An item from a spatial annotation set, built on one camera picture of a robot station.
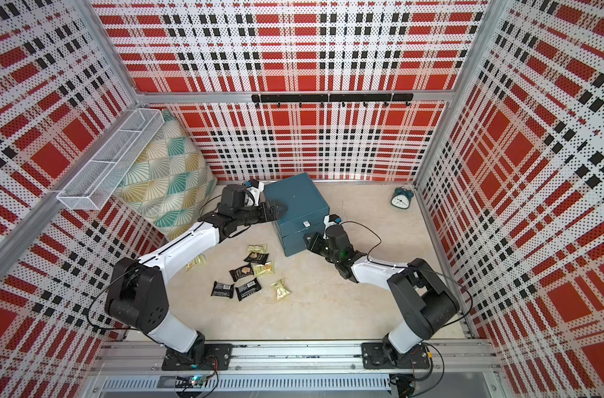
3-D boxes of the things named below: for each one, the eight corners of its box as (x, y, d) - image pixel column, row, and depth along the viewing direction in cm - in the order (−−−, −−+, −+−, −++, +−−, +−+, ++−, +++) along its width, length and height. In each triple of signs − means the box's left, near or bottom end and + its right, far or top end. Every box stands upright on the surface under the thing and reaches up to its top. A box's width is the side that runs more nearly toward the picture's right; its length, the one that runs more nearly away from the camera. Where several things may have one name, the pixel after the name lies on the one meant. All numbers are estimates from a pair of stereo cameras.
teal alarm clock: (388, 206, 116) (393, 192, 108) (392, 198, 119) (397, 184, 112) (405, 212, 113) (412, 199, 106) (409, 204, 116) (415, 190, 109)
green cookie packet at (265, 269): (255, 277, 92) (254, 275, 91) (254, 267, 95) (253, 265, 93) (275, 272, 93) (275, 270, 92) (274, 262, 96) (273, 260, 94)
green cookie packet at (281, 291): (278, 301, 86) (277, 298, 84) (271, 287, 89) (270, 284, 87) (290, 294, 88) (289, 291, 86) (283, 280, 91) (282, 277, 89)
